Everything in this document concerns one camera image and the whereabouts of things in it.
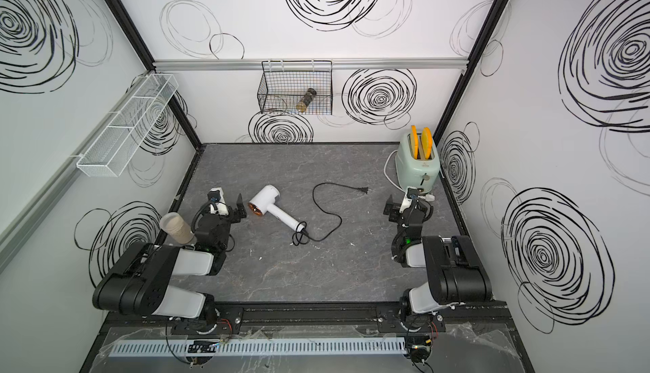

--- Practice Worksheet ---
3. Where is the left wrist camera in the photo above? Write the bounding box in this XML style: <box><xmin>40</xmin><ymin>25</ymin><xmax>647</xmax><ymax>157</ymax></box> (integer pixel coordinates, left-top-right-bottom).
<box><xmin>208</xmin><ymin>187</ymin><xmax>230</xmax><ymax>216</ymax></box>

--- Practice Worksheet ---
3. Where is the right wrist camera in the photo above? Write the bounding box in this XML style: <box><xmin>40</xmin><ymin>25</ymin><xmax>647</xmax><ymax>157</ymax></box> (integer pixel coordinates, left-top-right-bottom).
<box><xmin>399</xmin><ymin>188</ymin><xmax>435</xmax><ymax>213</ymax></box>

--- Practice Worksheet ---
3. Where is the mint green toaster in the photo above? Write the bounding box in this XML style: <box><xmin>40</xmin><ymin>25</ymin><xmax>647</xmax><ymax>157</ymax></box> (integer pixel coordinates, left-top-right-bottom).
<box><xmin>395</xmin><ymin>134</ymin><xmax>441</xmax><ymax>194</ymax></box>

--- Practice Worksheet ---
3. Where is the black wire wall basket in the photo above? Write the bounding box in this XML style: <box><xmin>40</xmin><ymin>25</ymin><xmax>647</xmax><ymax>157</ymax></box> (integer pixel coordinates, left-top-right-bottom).
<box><xmin>257</xmin><ymin>60</ymin><xmax>333</xmax><ymax>115</ymax></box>

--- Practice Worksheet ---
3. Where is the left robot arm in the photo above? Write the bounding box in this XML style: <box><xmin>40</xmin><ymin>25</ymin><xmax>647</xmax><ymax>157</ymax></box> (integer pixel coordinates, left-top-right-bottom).
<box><xmin>92</xmin><ymin>188</ymin><xmax>247</xmax><ymax>331</ymax></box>

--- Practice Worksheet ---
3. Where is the white toaster cord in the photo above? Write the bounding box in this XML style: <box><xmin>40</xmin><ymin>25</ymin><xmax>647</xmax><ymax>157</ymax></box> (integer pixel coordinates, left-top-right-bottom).
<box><xmin>382</xmin><ymin>149</ymin><xmax>406</xmax><ymax>192</ymax></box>

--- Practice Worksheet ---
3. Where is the white slotted cable duct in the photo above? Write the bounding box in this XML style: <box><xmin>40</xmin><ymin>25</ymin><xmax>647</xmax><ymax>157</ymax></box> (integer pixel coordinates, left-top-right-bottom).
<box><xmin>108</xmin><ymin>337</ymin><xmax>407</xmax><ymax>359</ymax></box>

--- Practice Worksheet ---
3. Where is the beige plastic cup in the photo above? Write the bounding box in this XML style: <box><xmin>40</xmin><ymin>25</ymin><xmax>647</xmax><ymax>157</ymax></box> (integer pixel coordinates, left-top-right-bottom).
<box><xmin>159</xmin><ymin>212</ymin><xmax>196</xmax><ymax>245</ymax></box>

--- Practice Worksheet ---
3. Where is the right yellow toast slice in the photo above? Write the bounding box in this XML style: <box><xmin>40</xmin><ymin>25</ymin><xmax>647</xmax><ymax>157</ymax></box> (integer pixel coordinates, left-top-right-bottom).
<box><xmin>420</xmin><ymin>127</ymin><xmax>433</xmax><ymax>161</ymax></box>

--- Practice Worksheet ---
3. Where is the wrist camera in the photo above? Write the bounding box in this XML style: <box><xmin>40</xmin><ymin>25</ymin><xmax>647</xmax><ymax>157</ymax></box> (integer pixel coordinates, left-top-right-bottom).
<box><xmin>399</xmin><ymin>188</ymin><xmax>435</xmax><ymax>213</ymax></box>
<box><xmin>208</xmin><ymin>187</ymin><xmax>230</xmax><ymax>216</ymax></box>

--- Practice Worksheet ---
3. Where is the black hair dryer cord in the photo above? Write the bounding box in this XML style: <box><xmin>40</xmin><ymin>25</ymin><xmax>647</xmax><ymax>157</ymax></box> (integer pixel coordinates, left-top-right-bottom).
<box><xmin>291</xmin><ymin>182</ymin><xmax>370</xmax><ymax>247</ymax></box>

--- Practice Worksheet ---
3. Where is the yellow toast slice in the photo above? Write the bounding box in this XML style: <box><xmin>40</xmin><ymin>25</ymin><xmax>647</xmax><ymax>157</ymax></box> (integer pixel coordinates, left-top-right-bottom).
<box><xmin>410</xmin><ymin>125</ymin><xmax>420</xmax><ymax>160</ymax></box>
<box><xmin>420</xmin><ymin>127</ymin><xmax>433</xmax><ymax>161</ymax></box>

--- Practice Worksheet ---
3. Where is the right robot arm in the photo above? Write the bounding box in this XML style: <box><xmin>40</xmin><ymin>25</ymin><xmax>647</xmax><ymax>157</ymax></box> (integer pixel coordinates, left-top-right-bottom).
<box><xmin>384</xmin><ymin>189</ymin><xmax>493</xmax><ymax>324</ymax></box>

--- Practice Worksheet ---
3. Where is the white wire wall shelf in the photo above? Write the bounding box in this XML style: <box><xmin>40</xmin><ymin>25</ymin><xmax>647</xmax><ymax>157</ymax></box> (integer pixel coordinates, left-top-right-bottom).
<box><xmin>76</xmin><ymin>73</ymin><xmax>179</xmax><ymax>178</ymax></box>

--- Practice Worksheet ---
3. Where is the small jar in basket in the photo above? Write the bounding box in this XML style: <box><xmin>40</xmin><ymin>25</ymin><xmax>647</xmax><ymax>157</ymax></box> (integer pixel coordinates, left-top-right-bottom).
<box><xmin>296</xmin><ymin>88</ymin><xmax>318</xmax><ymax>113</ymax></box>

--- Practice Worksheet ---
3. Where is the left yellow toast slice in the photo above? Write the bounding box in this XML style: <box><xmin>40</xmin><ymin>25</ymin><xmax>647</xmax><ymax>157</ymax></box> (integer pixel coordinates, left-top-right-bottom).
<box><xmin>410</xmin><ymin>125</ymin><xmax>420</xmax><ymax>160</ymax></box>

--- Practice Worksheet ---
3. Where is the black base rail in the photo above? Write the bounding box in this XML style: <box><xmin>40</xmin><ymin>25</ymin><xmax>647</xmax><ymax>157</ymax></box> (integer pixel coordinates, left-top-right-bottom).
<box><xmin>99</xmin><ymin>301</ymin><xmax>516</xmax><ymax>335</ymax></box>

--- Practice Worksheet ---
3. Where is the white hair dryer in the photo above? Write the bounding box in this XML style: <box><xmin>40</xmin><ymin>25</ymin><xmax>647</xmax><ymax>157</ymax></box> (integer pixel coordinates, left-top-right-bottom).
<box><xmin>248</xmin><ymin>184</ymin><xmax>305</xmax><ymax>232</ymax></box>

